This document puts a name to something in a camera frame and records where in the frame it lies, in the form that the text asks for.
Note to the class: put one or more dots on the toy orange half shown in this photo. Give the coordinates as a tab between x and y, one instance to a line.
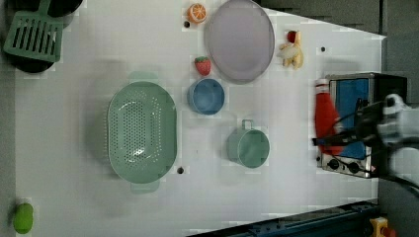
197	13

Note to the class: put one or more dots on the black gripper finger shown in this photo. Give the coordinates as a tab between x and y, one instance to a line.
339	139

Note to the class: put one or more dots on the toy strawberry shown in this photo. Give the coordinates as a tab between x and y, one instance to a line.
203	65

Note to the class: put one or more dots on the yellow red clamp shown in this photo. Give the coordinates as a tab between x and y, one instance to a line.
381	228

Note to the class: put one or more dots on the grey oval plate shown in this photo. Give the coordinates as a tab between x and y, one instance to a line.
241	40

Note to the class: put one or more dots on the small red toy fruit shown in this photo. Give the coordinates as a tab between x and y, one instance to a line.
291	36

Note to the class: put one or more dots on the green toy fruit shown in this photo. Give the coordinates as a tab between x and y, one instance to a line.
24	218

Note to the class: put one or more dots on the red ketchup bottle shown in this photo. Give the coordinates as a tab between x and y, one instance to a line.
325	116

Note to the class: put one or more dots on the silver toaster oven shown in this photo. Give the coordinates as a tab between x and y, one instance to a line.
349	92

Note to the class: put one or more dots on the green perforated colander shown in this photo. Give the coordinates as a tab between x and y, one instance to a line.
142	132

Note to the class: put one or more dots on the blue metal frame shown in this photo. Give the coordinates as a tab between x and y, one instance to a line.
349	220

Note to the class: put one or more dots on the blue bowl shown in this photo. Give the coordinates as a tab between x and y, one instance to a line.
206	97

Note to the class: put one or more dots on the green slotted spatula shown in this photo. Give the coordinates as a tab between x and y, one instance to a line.
35	35

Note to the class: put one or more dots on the black cylindrical holder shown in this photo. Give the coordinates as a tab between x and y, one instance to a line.
62	8
29	65

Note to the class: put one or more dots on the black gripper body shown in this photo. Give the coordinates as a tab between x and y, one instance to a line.
366	120

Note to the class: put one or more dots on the green cup with handle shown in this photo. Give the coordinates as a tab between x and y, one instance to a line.
248	146

